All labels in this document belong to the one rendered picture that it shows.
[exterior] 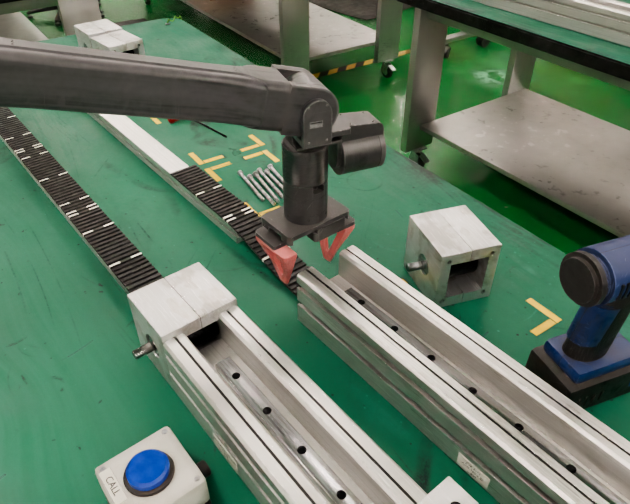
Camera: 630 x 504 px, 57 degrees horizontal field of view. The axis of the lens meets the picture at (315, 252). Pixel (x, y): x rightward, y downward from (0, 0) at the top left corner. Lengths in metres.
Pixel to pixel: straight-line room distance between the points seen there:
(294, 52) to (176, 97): 2.62
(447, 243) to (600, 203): 1.51
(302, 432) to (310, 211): 0.27
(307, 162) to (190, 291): 0.21
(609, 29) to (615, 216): 0.62
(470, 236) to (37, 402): 0.59
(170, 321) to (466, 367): 0.34
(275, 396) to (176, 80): 0.35
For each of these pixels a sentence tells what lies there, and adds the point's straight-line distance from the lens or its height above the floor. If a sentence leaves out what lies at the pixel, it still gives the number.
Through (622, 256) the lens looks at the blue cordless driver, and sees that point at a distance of 0.63.
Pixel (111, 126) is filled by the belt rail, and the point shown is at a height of 0.80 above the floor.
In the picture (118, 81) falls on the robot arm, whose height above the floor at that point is 1.13.
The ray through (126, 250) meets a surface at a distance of 0.90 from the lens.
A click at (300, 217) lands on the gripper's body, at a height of 0.93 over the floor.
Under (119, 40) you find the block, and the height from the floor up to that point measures 0.87.
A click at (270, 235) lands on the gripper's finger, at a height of 0.90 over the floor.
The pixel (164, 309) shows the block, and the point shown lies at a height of 0.87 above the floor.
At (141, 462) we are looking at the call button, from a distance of 0.60.
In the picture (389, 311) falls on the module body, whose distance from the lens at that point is 0.75.
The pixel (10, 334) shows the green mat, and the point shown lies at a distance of 0.88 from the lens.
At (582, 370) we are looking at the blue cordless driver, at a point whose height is 0.85.
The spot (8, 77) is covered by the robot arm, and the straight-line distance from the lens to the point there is 0.59.
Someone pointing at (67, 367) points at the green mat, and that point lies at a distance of 0.81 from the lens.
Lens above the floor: 1.35
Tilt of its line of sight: 39 degrees down
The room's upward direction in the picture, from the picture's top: straight up
